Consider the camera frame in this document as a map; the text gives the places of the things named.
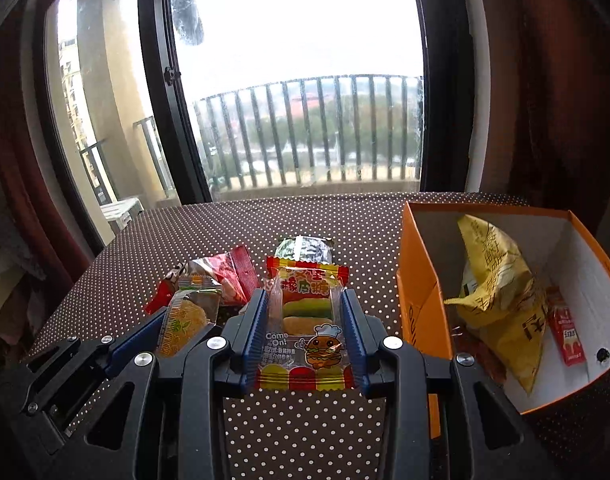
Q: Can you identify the large yellow chip bag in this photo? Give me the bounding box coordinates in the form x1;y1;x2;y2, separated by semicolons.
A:
444;214;548;395

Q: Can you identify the green yellow pastry packet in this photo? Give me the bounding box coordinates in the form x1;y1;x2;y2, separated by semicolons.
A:
157;274;223;358

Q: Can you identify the pink white snack packet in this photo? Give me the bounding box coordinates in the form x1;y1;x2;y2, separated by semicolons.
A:
187;245;261;307

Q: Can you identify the black window frame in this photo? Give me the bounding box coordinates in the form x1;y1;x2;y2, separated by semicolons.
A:
35;0;478;261

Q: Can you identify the brown polka-dot tablecloth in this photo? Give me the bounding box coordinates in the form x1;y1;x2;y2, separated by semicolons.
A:
20;191;610;480

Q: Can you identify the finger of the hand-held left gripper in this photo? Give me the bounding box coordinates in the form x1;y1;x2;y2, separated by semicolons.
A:
22;308;168;401

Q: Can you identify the beige balcony column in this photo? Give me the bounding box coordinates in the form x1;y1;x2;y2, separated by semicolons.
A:
75;0;178;206

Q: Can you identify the burger gummy candy packet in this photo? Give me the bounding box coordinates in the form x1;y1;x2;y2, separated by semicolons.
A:
255;255;358;392

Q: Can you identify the silver green snack packet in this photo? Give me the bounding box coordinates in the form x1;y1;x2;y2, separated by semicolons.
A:
276;235;334;266

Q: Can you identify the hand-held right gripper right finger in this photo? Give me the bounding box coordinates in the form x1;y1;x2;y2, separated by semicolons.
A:
339;289;548;480

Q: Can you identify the brown curtain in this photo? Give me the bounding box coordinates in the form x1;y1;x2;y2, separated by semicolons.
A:
465;0;610;241
0;0;86;311

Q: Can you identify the white plastic chair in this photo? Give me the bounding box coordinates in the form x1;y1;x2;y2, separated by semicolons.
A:
99;197;146;233

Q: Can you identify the orange cardboard box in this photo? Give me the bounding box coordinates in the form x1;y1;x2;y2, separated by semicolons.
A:
396;201;610;438

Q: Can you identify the hanging dark garment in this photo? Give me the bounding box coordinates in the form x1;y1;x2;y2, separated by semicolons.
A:
169;0;206;46

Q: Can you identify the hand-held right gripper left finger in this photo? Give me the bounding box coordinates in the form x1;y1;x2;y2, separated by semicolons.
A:
82;288;271;480

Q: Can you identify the dark balcony railing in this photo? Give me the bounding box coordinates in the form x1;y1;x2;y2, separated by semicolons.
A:
78;74;425;211

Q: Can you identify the small red sauce packet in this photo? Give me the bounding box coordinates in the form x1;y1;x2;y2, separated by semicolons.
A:
547;287;588;367

